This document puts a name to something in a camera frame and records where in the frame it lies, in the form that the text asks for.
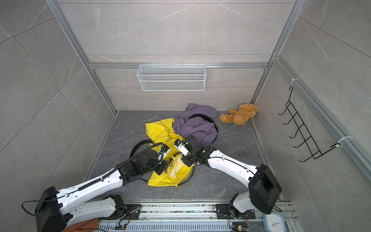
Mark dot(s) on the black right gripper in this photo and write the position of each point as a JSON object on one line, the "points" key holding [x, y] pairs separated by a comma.
{"points": [[187, 161]]}

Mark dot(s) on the metal base rail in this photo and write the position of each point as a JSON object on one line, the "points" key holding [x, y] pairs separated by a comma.
{"points": [[194, 215]]}

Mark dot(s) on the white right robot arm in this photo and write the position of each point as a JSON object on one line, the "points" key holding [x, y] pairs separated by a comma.
{"points": [[263, 187]]}

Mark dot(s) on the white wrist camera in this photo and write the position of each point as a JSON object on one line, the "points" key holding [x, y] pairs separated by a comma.
{"points": [[163, 153], [181, 147]]}

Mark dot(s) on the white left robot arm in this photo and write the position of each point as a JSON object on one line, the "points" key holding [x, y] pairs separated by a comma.
{"points": [[59, 209]]}

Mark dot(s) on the white wire mesh basket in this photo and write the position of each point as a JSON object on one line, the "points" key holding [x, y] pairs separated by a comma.
{"points": [[175, 77]]}

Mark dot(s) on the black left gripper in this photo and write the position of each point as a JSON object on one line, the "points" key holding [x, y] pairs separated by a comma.
{"points": [[164, 166]]}

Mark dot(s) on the brown leather object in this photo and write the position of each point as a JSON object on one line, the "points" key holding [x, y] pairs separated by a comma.
{"points": [[85, 226]]}

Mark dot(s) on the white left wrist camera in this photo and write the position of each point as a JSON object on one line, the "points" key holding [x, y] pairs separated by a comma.
{"points": [[163, 153]]}

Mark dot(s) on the black wire hook rack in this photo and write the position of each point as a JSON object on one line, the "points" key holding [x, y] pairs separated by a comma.
{"points": [[303, 132]]}

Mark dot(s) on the purple garment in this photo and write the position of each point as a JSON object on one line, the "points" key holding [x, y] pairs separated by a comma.
{"points": [[203, 131]]}

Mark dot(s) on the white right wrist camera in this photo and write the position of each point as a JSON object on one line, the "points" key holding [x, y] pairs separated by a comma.
{"points": [[181, 147]]}

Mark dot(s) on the white analog clock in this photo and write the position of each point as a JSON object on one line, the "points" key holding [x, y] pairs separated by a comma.
{"points": [[274, 223]]}

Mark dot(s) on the brown teddy bear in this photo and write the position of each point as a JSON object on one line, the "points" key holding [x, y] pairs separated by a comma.
{"points": [[241, 116]]}

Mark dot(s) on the yellow trousers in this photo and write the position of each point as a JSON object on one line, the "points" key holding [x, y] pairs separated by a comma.
{"points": [[176, 171]]}

